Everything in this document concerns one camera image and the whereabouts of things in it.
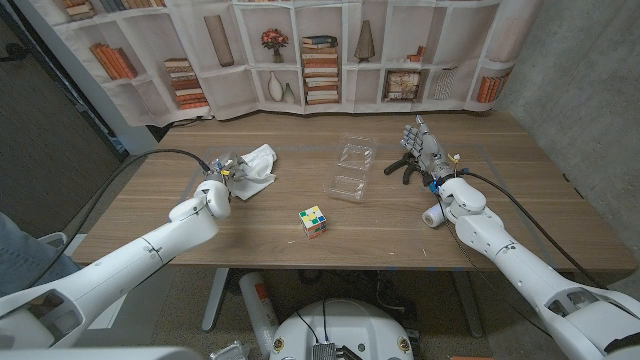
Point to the person's blue jeans leg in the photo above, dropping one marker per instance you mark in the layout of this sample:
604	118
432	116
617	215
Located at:
20	260

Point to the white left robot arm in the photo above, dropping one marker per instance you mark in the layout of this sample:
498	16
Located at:
130	265

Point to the grey metal finned part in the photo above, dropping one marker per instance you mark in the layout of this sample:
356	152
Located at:
230	352

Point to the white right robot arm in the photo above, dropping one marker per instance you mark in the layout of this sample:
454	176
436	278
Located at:
525	272

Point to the metal finned module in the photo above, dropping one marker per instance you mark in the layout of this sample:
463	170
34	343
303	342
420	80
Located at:
324	351

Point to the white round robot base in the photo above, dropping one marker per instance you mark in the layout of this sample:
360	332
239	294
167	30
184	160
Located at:
350	325

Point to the grey table leg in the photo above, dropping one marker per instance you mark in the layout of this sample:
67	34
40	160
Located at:
469	305
215	300

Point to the white wrapped paper roll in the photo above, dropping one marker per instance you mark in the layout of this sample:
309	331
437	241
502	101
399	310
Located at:
432	216

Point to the black hand grip tool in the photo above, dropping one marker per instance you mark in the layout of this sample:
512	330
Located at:
405	167

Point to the white napkin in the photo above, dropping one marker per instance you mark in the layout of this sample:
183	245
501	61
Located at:
260	170

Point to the clear plastic clamshell container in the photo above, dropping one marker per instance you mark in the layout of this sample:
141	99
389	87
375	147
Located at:
350	185

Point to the printed bookshelf backdrop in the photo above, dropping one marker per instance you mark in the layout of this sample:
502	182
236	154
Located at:
240	90

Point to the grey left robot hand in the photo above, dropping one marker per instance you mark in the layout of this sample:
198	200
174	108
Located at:
227	167

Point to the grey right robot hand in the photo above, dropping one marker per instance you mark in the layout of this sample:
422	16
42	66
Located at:
430	150

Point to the dark grey door panel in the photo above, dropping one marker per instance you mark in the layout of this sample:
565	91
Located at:
50	125

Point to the white roll with orange label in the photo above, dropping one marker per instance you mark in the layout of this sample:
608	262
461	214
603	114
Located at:
260	310

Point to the colorful puzzle cube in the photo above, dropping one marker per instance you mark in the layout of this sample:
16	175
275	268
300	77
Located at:
312	222

